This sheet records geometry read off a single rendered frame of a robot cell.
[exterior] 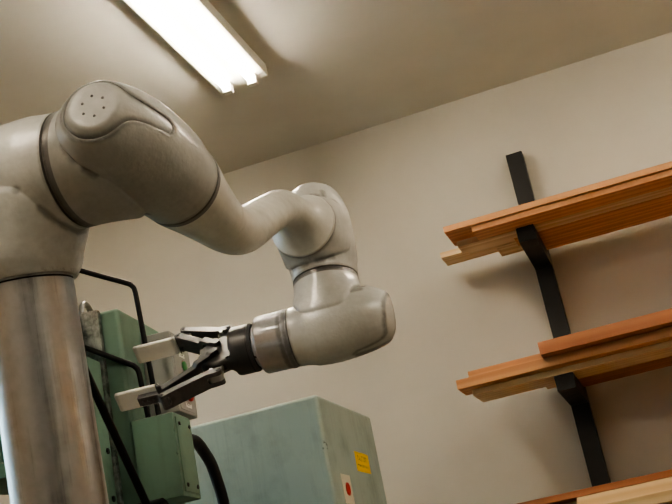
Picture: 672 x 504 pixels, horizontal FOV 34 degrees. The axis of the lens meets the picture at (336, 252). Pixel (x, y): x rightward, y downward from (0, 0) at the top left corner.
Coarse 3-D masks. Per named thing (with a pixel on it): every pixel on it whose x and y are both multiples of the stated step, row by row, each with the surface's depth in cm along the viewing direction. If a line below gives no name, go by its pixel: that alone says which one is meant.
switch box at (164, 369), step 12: (156, 336) 212; (168, 336) 212; (156, 360) 211; (168, 360) 210; (180, 360) 214; (156, 372) 210; (168, 372) 210; (180, 372) 212; (180, 408) 208; (192, 408) 214
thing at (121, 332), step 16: (112, 320) 206; (128, 320) 210; (112, 336) 205; (128, 336) 208; (112, 352) 204; (128, 352) 206; (112, 368) 203; (128, 368) 204; (112, 384) 202; (128, 384) 202; (144, 384) 209; (112, 400) 201; (128, 416) 200; (144, 416) 205; (128, 432) 199; (128, 448) 198; (128, 480) 196; (128, 496) 195
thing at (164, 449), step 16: (160, 416) 197; (176, 416) 198; (144, 432) 197; (160, 432) 196; (176, 432) 196; (144, 448) 196; (160, 448) 195; (176, 448) 195; (192, 448) 202; (144, 464) 195; (160, 464) 195; (176, 464) 194; (192, 464) 199; (144, 480) 194; (160, 480) 194; (176, 480) 193; (192, 480) 197; (160, 496) 193; (176, 496) 192; (192, 496) 196
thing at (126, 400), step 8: (152, 384) 164; (120, 392) 164; (128, 392) 164; (136, 392) 164; (144, 392) 164; (120, 400) 164; (128, 400) 164; (136, 400) 164; (120, 408) 165; (128, 408) 165
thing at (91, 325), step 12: (96, 312) 205; (84, 324) 205; (96, 324) 204; (84, 336) 204; (96, 336) 204; (96, 348) 203; (96, 360) 202; (108, 384) 202; (108, 396) 200; (108, 408) 199; (120, 480) 196; (120, 492) 195
